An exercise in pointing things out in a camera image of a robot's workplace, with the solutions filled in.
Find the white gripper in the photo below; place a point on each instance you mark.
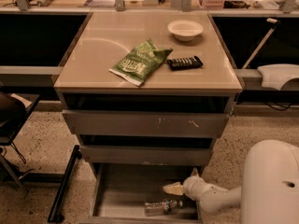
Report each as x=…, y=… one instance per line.
x=193, y=187

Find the clear plastic water bottle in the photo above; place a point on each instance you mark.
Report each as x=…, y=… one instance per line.
x=164, y=207

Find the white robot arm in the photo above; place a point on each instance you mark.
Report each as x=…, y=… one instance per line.
x=268, y=194

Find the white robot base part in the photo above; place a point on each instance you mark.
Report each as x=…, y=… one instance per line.
x=275, y=76

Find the grey bottom drawer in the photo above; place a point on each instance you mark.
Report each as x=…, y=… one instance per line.
x=122, y=189

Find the grey drawer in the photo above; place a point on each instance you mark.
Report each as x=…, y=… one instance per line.
x=147, y=124
x=122, y=189
x=147, y=155

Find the grey middle drawer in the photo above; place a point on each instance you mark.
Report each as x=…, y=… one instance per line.
x=147, y=155

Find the grey drawer cabinet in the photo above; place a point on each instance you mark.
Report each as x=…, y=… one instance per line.
x=137, y=139

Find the grey top drawer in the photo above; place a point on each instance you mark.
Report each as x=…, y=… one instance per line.
x=147, y=124

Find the black snack bar wrapper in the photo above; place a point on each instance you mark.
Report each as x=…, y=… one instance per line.
x=185, y=63

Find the green chip bag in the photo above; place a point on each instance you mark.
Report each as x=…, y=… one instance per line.
x=140, y=62

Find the black table leg base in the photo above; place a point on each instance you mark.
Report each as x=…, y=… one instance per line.
x=55, y=215

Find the white paper bowl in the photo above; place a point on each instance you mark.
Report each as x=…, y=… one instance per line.
x=185, y=30

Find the black chair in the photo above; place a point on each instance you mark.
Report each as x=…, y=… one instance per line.
x=16, y=108

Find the white stick handle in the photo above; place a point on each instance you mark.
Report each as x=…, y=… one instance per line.
x=274, y=24

